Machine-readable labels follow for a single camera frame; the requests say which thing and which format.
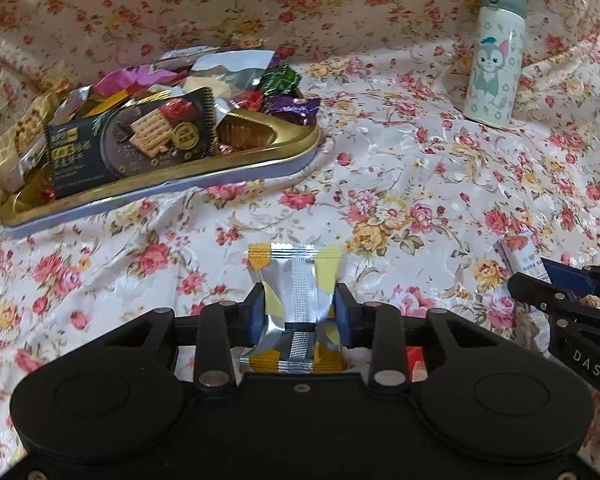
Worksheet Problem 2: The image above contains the silver yellow snack packet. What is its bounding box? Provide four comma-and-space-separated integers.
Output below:
240, 243, 344, 374

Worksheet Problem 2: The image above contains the red white snack packet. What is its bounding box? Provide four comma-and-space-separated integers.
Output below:
495, 232, 550, 283

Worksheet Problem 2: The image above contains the gold purple snack tray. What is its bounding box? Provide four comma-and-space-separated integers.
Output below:
0, 46, 325, 240

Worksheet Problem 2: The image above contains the purple candy wrapper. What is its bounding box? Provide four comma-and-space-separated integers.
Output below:
261, 94, 321, 126

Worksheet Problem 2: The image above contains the black cracker packet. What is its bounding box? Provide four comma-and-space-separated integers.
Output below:
45, 87, 218, 198

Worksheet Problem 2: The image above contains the green candy in tray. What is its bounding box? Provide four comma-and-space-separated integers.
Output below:
260, 64, 301, 96

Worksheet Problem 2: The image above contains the cat print water bottle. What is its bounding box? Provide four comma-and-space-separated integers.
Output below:
463, 0, 527, 127

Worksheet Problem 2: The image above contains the pink candy wrapper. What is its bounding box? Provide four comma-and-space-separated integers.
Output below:
92, 64, 188, 98

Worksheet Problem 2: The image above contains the gold waffle snack packet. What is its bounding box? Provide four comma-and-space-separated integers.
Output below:
0, 92, 59, 193

